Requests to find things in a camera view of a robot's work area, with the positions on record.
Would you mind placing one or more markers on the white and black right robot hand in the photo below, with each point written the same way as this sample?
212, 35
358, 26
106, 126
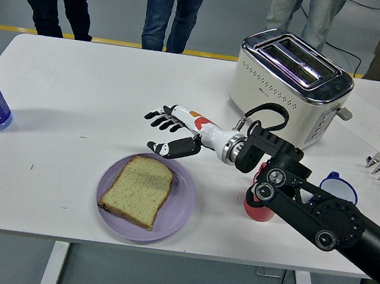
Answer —
208, 132

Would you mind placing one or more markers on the lilac round plate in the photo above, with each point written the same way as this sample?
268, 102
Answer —
184, 190

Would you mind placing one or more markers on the cream toaster with chrome top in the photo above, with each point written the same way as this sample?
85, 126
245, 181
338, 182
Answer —
268, 96

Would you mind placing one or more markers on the brown-crusted bread slice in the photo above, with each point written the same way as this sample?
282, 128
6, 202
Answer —
139, 191

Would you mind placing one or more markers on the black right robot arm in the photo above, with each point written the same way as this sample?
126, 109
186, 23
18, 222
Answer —
299, 214

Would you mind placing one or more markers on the red enamel mug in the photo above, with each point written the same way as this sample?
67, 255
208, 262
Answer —
257, 212

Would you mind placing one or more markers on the blue enamel mug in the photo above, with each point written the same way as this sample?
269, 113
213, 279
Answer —
337, 186

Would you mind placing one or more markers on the grey under-table bracket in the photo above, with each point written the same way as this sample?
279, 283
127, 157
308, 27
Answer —
269, 271

